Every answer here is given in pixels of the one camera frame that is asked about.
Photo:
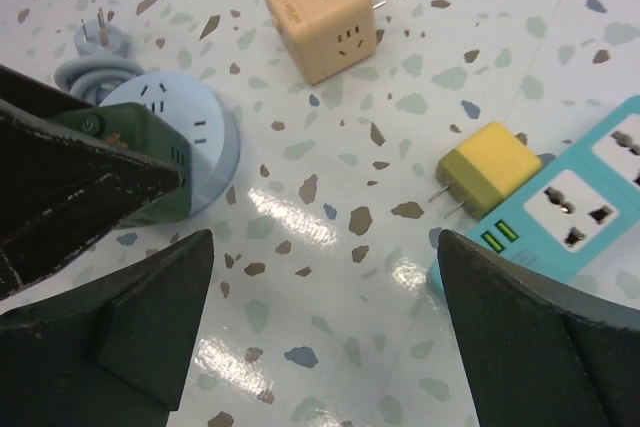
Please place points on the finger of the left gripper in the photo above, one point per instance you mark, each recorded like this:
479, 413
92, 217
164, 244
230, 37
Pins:
61, 190

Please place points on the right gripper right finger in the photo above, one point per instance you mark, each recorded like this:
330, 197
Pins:
538, 352

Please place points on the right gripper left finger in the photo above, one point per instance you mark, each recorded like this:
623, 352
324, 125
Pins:
112, 352

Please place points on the dark green cube socket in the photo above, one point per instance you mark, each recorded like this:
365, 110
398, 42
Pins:
137, 128

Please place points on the yellow green plug adapter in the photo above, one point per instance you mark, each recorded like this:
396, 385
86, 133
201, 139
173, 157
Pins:
484, 170

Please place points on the round light blue socket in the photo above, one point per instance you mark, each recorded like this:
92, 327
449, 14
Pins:
204, 142

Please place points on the teal power strip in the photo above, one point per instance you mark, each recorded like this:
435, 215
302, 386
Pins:
581, 207

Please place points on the beige cube socket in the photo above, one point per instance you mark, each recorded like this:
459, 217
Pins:
325, 37

